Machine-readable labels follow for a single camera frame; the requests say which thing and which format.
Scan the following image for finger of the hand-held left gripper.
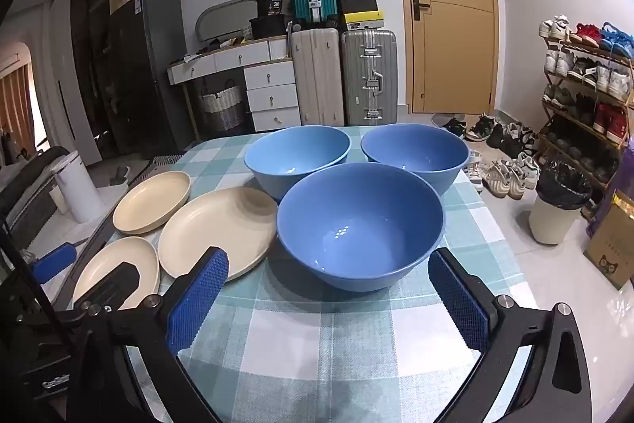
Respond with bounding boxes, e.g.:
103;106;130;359
81;261;141;303
32;243;76;285

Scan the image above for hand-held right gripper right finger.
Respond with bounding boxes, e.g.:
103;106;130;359
428;247;593;423

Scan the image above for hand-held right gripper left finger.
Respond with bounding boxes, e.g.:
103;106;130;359
64;247;230;423

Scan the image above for cream plate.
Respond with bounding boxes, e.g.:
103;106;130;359
112;170;193;236
157;186;279;281
72;235;161;311

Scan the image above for blue bowl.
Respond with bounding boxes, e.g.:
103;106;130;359
360;122;471;199
276;162;447;293
244;124;353;201

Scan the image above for white cylindrical appliance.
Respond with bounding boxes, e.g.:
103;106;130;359
52;150;104;224

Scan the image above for teal checked tablecloth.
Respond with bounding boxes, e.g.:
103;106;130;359
124;124;542;423

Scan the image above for black garbage bag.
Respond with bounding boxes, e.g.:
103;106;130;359
528;160;593;246

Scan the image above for scattered sneakers pile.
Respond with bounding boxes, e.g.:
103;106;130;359
440;113;544;201

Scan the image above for brown curtain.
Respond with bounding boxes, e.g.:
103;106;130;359
0;70;39;157

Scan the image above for cat print cardboard box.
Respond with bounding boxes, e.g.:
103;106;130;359
583;189;634;290

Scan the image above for grey doormat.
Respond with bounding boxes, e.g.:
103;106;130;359
430;112;467;127

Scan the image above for grey white wicker basket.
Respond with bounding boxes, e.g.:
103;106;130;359
199;79;248;132

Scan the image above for black fridge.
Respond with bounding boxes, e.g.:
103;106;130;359
106;0;197;157

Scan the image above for metal shoe rack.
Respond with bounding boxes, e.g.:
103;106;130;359
539;31;634;208

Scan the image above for white dressing table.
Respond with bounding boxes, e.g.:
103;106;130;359
167;36;302;134

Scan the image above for tan wooden door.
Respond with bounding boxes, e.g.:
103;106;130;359
391;0;499;116

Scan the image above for silver suitcase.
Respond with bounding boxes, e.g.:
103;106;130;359
340;29;399;127

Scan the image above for beige suitcase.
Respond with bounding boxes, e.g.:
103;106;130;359
289;28;346;128

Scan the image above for rows of assorted shoes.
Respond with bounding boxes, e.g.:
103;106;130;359
538;14;634;186

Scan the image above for black storage basket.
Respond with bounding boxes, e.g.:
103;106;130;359
248;15;293;40

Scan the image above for grey oval mirror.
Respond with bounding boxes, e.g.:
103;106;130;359
194;0;258;42

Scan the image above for black paper bag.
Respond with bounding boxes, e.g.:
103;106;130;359
250;0;286;19

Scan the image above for black cable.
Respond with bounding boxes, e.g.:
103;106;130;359
0;216;67;322

